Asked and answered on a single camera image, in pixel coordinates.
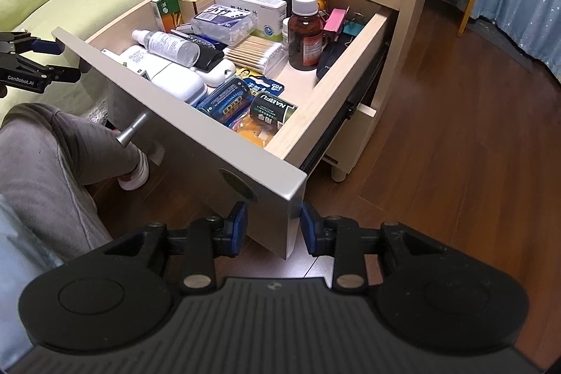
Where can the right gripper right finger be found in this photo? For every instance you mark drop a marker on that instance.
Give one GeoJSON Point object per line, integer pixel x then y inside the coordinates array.
{"type": "Point", "coordinates": [338, 237]}

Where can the white plastic case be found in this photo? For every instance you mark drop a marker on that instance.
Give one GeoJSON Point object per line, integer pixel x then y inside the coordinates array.
{"type": "Point", "coordinates": [191, 85]}

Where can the pink binder clip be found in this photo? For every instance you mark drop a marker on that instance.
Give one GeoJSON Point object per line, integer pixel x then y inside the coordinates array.
{"type": "Point", "coordinates": [334, 24]}

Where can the orange round container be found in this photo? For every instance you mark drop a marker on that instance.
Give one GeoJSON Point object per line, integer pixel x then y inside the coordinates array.
{"type": "Point", "coordinates": [323, 5]}

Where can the white shoe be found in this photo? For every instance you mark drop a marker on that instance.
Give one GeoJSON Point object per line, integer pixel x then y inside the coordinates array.
{"type": "Point", "coordinates": [138, 177]}

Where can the brown medicine bottle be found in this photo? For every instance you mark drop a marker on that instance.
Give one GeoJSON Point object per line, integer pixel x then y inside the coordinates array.
{"type": "Point", "coordinates": [305, 35]}

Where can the white tube bottle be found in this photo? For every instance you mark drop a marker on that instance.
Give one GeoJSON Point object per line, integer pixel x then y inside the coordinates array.
{"type": "Point", "coordinates": [138, 60]}

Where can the green orange long box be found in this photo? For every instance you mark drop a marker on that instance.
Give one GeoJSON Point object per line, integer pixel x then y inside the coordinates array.
{"type": "Point", "coordinates": [175, 3]}

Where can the clear pack cotton swabs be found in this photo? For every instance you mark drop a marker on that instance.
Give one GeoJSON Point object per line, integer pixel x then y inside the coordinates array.
{"type": "Point", "coordinates": [257, 54]}

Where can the black case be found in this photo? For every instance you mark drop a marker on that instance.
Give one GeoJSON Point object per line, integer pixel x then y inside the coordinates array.
{"type": "Point", "coordinates": [210, 55]}

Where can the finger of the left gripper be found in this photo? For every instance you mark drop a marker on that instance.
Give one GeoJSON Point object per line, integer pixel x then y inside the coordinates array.
{"type": "Point", "coordinates": [15, 42]}
{"type": "Point", "coordinates": [47, 47]}

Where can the cotton swab box blue label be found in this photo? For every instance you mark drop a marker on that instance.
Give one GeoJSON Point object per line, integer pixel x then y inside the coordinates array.
{"type": "Point", "coordinates": [224, 24]}

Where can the black glossy device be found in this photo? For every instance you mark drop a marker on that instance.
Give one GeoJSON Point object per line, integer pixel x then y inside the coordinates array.
{"type": "Point", "coordinates": [331, 53]}

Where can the clear spray bottle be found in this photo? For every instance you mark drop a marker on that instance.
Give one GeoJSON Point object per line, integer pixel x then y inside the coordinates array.
{"type": "Point", "coordinates": [168, 46]}

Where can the blue large battery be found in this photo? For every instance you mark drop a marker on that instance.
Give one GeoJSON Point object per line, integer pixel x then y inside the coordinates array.
{"type": "Point", "coordinates": [227, 101]}

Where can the teal binder clip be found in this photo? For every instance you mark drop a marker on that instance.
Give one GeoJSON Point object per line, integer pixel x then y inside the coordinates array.
{"type": "Point", "coordinates": [354, 24]}

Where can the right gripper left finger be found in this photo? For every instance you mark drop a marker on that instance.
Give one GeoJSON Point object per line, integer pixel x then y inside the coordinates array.
{"type": "Point", "coordinates": [207, 239]}

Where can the black green battery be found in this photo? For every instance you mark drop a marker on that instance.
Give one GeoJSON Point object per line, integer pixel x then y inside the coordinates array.
{"type": "Point", "coordinates": [271, 110]}

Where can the white medicine box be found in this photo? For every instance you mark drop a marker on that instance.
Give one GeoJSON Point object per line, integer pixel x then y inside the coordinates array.
{"type": "Point", "coordinates": [269, 13]}

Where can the person leg grey trousers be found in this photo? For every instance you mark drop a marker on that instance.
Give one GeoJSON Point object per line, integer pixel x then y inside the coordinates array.
{"type": "Point", "coordinates": [48, 158]}

